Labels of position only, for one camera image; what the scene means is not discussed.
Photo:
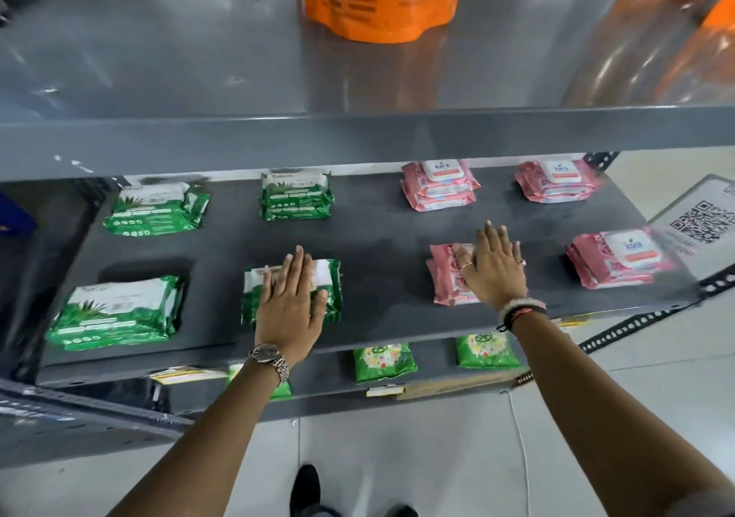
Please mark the person's right hand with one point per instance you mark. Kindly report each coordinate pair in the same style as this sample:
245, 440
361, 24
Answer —
497, 278

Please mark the person's left hand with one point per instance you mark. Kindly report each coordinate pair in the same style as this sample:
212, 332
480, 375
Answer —
287, 321

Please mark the person's right thumb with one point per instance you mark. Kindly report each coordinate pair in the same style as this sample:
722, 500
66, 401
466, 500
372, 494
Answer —
464, 258

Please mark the person's left middle finger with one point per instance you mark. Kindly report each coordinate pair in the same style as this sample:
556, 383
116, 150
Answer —
296, 272

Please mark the person's right middle finger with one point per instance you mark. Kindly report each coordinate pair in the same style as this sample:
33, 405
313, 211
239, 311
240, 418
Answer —
491, 240

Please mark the person's left little finger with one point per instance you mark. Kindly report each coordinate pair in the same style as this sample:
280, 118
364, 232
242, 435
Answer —
265, 291

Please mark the person's right little finger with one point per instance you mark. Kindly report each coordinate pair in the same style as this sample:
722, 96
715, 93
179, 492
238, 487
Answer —
518, 255

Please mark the person's left thumb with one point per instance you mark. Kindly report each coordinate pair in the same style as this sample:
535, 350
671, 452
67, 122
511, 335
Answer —
319, 307

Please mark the green wet wipes pack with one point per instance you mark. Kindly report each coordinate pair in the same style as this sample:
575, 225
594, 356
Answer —
333, 284
296, 210
155, 210
118, 313
296, 185

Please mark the pink wet wipes pack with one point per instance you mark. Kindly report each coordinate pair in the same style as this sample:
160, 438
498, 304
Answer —
445, 281
608, 280
554, 196
441, 175
558, 173
623, 250
439, 202

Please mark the person's right forearm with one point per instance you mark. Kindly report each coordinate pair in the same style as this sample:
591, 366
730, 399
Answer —
591, 419

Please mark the person's left forearm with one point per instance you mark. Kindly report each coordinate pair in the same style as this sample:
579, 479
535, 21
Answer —
206, 448

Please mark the silver metal wristwatch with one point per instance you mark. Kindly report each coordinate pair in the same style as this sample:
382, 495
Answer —
269, 356

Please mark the yellow shelf price label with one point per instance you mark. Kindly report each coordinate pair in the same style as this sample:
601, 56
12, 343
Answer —
384, 390
185, 374
571, 321

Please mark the green floral packet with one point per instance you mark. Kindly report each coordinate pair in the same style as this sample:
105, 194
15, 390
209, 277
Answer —
384, 363
281, 390
487, 351

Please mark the brown cardboard strip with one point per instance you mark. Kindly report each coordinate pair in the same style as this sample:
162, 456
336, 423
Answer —
453, 386

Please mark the black slotted metal angle bar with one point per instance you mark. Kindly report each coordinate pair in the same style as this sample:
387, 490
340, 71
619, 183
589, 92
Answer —
637, 322

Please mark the grey metal shelving rack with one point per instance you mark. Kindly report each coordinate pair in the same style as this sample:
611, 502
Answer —
367, 138

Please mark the person's black shoe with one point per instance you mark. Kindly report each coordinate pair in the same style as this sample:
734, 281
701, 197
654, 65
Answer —
402, 511
305, 488

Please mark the clear code sign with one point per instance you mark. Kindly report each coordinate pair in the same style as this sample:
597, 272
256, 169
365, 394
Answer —
697, 224

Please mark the blue object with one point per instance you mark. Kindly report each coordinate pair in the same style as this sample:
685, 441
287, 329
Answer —
14, 216

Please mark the person's grey sleeve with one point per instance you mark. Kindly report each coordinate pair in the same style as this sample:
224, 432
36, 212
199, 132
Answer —
707, 505

